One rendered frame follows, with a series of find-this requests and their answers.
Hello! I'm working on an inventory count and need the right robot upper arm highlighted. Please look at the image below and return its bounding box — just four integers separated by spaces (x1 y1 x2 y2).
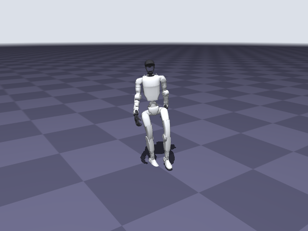
135 77 142 100

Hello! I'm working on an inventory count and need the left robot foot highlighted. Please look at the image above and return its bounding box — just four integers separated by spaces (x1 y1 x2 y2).
163 157 172 169

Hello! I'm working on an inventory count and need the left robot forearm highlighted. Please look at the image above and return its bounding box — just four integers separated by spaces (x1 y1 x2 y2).
163 95 169 107

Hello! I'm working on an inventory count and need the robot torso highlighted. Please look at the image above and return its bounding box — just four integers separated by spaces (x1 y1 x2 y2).
142 74 160 116

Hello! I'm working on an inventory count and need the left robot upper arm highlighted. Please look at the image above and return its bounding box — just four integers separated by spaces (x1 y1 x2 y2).
159 76 169 96

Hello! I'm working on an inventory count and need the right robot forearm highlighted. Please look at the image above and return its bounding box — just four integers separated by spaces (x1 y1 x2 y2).
133 99 140 114

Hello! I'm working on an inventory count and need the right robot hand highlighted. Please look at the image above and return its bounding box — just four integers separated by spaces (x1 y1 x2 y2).
134 110 142 126

